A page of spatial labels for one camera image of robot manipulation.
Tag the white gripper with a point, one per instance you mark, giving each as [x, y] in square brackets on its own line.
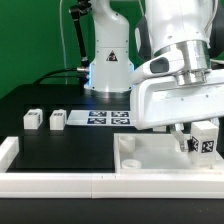
[157, 100]

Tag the white square table top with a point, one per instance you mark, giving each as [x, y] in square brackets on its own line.
[156, 153]

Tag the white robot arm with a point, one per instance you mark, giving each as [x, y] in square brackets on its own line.
[176, 28]

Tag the white sheet with AprilTags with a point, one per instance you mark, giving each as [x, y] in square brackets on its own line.
[99, 118]

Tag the white U-shaped obstacle fence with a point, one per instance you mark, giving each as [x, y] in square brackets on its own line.
[102, 185]

